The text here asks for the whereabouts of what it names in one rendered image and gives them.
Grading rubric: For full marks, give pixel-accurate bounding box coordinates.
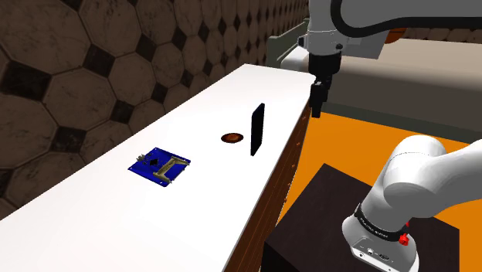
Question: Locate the black flat phone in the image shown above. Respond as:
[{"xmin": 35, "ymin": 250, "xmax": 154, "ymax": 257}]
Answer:
[{"xmin": 249, "ymin": 102, "xmax": 266, "ymax": 157}]

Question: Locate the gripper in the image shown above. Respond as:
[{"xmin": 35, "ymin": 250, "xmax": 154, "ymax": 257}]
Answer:
[{"xmin": 307, "ymin": 52, "xmax": 342, "ymax": 119}]

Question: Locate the beige bed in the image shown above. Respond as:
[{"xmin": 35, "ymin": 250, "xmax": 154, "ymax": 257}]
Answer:
[{"xmin": 266, "ymin": 19, "xmax": 482, "ymax": 145}]

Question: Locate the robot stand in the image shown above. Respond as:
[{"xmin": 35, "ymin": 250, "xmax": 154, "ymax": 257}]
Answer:
[{"xmin": 260, "ymin": 162, "xmax": 460, "ymax": 272}]

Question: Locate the blue circuit board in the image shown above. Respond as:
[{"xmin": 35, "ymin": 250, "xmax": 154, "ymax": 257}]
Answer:
[{"xmin": 127, "ymin": 146, "xmax": 192, "ymax": 188}]

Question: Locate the small brown bowl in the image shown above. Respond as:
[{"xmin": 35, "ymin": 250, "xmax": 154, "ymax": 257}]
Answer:
[{"xmin": 220, "ymin": 132, "xmax": 244, "ymax": 145}]

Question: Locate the white-topped brown chest of drawers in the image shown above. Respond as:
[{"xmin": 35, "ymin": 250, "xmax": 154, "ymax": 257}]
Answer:
[{"xmin": 0, "ymin": 63, "xmax": 317, "ymax": 272}]

